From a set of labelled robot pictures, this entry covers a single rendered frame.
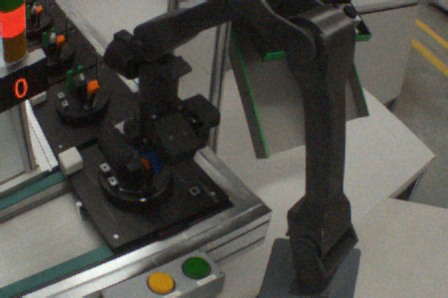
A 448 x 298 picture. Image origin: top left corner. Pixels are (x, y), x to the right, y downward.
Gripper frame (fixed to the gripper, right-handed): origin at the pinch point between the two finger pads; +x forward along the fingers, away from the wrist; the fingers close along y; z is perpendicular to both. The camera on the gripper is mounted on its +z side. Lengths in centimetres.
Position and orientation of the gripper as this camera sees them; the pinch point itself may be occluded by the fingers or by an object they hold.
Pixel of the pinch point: (156, 156)
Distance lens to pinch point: 83.5
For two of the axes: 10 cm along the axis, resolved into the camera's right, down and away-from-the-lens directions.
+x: -0.8, 7.3, 6.8
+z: 5.9, 5.8, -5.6
